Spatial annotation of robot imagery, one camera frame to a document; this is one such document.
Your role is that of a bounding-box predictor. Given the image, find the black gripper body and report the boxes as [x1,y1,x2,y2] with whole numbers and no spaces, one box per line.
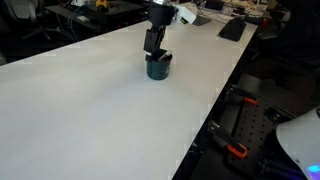
[147,1,177,29]

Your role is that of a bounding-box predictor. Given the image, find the dark green enamel cup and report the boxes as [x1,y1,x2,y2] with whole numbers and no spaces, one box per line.
[145,49,174,81]

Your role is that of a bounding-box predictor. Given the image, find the grey monitor stand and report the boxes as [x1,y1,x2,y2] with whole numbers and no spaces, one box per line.
[193,14,212,27]

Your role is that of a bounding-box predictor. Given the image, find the black side desk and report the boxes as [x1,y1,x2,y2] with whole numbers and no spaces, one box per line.
[44,0,144,33]

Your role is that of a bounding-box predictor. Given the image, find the yellow tool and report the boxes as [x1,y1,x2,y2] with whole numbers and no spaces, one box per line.
[95,0,110,10]

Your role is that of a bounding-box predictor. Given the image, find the black keyboard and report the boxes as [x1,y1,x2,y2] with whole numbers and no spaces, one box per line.
[217,16,248,43]

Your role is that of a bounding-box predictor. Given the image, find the grey office chair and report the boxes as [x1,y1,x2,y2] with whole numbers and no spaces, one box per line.
[3,0,64,41]

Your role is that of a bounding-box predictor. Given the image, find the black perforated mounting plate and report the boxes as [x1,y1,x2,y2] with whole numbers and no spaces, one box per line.
[226,94,301,180]

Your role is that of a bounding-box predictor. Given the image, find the small black block on plate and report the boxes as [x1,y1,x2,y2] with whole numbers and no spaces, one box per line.
[264,106,294,123]

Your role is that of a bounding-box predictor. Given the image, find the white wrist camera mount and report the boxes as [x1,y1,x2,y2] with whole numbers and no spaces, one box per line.
[171,2,198,25]

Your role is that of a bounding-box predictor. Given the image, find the blue cable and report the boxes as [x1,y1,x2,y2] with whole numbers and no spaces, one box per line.
[67,4,84,43]

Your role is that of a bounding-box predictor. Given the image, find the black clamp with orange handle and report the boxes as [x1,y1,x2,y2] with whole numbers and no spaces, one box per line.
[224,84,260,107]
[206,119,249,159]

